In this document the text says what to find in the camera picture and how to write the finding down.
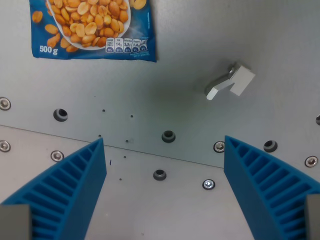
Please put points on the small white plastic part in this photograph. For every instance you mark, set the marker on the small white plastic part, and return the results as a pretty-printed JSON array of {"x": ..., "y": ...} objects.
[{"x": 230, "y": 81}]

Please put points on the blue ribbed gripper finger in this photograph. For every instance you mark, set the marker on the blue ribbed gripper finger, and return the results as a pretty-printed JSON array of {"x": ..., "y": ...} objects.
[
  {"x": 260, "y": 185},
  {"x": 75, "y": 190}
]

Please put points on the blue peanut bag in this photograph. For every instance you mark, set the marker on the blue peanut bag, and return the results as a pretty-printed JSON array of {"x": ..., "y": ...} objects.
[{"x": 95, "y": 30}]

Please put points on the silver hex socket screw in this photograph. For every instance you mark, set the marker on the silver hex socket screw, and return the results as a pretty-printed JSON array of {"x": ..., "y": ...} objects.
[
  {"x": 219, "y": 146},
  {"x": 311, "y": 161},
  {"x": 4, "y": 146},
  {"x": 57, "y": 156},
  {"x": 4, "y": 103}
]

